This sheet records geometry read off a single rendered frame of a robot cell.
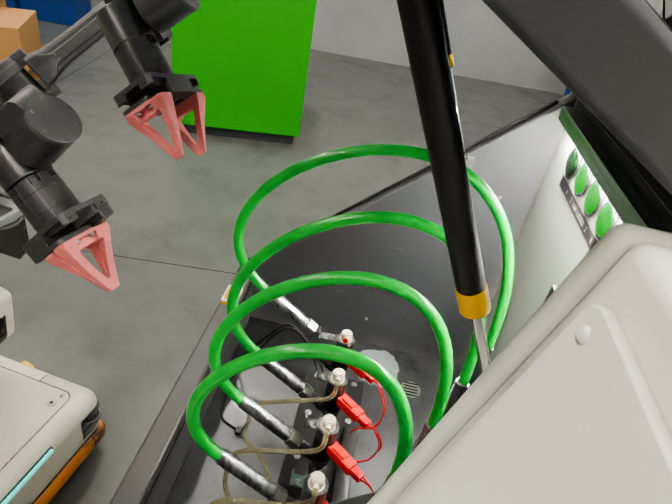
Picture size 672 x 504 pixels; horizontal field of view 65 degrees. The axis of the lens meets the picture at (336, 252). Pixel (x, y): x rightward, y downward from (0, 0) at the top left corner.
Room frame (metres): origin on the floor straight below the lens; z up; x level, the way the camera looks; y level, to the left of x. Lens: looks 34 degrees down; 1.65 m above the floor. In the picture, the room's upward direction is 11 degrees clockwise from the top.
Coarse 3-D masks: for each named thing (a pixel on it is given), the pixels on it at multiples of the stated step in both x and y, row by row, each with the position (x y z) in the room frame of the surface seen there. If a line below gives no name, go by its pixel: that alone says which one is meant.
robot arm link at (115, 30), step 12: (120, 0) 0.68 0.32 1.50; (132, 0) 0.68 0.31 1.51; (108, 12) 0.67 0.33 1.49; (120, 12) 0.67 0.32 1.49; (132, 12) 0.68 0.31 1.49; (108, 24) 0.66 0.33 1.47; (120, 24) 0.66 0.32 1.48; (132, 24) 0.67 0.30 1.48; (144, 24) 0.68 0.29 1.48; (108, 36) 0.66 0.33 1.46; (120, 36) 0.66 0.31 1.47; (132, 36) 0.66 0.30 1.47
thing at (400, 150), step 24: (384, 144) 0.58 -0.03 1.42; (288, 168) 0.59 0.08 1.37; (312, 168) 0.59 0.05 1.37; (264, 192) 0.58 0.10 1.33; (480, 192) 0.57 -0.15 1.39; (240, 216) 0.59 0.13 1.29; (504, 216) 0.57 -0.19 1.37; (240, 240) 0.59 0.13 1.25; (504, 240) 0.57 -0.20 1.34; (240, 264) 0.59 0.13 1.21; (504, 264) 0.57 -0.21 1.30; (264, 288) 0.58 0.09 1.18; (504, 288) 0.57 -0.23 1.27; (504, 312) 0.57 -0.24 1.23
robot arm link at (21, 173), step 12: (0, 144) 0.50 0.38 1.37; (0, 156) 0.49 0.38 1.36; (12, 156) 0.49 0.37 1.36; (0, 168) 0.49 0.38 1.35; (12, 168) 0.49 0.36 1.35; (24, 168) 0.49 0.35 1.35; (36, 168) 0.50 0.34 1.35; (48, 168) 0.52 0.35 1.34; (0, 180) 0.48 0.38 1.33; (12, 180) 0.48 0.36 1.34; (36, 180) 0.50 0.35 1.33
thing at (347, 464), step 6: (336, 444) 0.42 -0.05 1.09; (330, 450) 0.41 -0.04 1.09; (336, 450) 0.40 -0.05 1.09; (342, 450) 0.41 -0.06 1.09; (330, 456) 0.40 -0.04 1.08; (336, 456) 0.40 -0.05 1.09; (342, 456) 0.40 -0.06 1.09; (348, 456) 0.40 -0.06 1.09; (336, 462) 0.40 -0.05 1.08; (342, 462) 0.39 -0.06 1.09; (348, 462) 0.39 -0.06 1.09; (354, 462) 0.40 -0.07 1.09; (342, 468) 0.39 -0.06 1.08; (348, 468) 0.39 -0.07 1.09; (354, 468) 0.39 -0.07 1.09; (348, 474) 0.39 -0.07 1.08; (354, 474) 0.38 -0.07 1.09; (360, 474) 0.38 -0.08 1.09
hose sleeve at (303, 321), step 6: (276, 300) 0.58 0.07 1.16; (282, 300) 0.58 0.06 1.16; (288, 300) 0.59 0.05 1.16; (276, 306) 0.58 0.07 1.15; (282, 306) 0.58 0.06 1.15; (288, 306) 0.58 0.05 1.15; (294, 306) 0.59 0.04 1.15; (288, 312) 0.58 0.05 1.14; (294, 312) 0.58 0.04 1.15; (300, 312) 0.59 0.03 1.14; (294, 318) 0.58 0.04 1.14; (300, 318) 0.58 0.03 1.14; (306, 318) 0.59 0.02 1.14; (300, 324) 0.58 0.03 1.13; (306, 324) 0.58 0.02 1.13
